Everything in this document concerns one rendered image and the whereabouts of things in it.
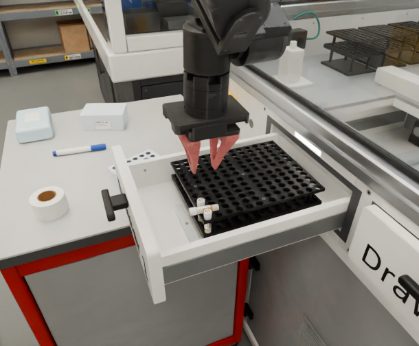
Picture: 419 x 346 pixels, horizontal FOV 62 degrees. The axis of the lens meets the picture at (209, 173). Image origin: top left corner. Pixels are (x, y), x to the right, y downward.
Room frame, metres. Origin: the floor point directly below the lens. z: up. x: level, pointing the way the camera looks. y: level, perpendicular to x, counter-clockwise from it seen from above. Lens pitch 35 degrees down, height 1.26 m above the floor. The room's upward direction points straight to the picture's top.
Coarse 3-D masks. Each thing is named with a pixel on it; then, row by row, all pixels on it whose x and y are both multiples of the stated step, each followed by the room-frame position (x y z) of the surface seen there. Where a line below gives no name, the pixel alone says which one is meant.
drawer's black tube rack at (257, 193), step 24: (264, 144) 0.62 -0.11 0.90; (240, 168) 0.53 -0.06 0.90; (264, 168) 0.53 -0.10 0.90; (288, 168) 0.53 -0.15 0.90; (192, 192) 0.49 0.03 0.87; (216, 192) 0.49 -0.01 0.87; (240, 192) 0.46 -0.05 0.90; (264, 192) 0.46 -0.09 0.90; (288, 192) 0.46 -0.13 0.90; (312, 192) 0.46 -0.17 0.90; (192, 216) 0.43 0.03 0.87; (216, 216) 0.43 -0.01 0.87; (240, 216) 0.43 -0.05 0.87; (264, 216) 0.43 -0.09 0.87
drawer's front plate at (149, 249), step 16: (128, 176) 0.46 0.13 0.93; (128, 192) 0.42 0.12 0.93; (128, 208) 0.43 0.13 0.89; (144, 224) 0.35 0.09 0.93; (144, 240) 0.32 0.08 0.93; (144, 256) 0.32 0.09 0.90; (160, 256) 0.30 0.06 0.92; (144, 272) 0.35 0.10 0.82; (160, 272) 0.30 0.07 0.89; (160, 288) 0.30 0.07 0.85
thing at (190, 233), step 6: (180, 204) 0.49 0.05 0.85; (174, 210) 0.48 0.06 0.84; (180, 210) 0.47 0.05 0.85; (180, 216) 0.45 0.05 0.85; (186, 216) 0.45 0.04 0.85; (180, 222) 0.45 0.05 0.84; (186, 222) 0.44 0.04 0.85; (186, 228) 0.42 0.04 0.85; (192, 228) 0.42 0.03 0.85; (186, 234) 0.42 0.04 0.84; (192, 234) 0.41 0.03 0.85; (192, 240) 0.40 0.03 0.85
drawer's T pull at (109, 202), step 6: (102, 192) 0.44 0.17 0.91; (108, 192) 0.44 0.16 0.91; (102, 198) 0.43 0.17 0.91; (108, 198) 0.43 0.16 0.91; (114, 198) 0.43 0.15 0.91; (120, 198) 0.43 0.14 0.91; (126, 198) 0.43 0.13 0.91; (108, 204) 0.41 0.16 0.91; (114, 204) 0.41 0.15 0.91; (120, 204) 0.41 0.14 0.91; (126, 204) 0.42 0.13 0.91; (108, 210) 0.40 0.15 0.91; (114, 210) 0.41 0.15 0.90; (108, 216) 0.39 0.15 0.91; (114, 216) 0.39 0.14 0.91
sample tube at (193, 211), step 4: (216, 204) 0.41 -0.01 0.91; (192, 208) 0.40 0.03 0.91; (196, 208) 0.40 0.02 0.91; (200, 208) 0.40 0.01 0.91; (204, 208) 0.40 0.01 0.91; (208, 208) 0.41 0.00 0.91; (212, 208) 0.41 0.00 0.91; (216, 208) 0.41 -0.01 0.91; (192, 212) 0.40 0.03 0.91; (196, 212) 0.40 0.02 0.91; (200, 212) 0.40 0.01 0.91
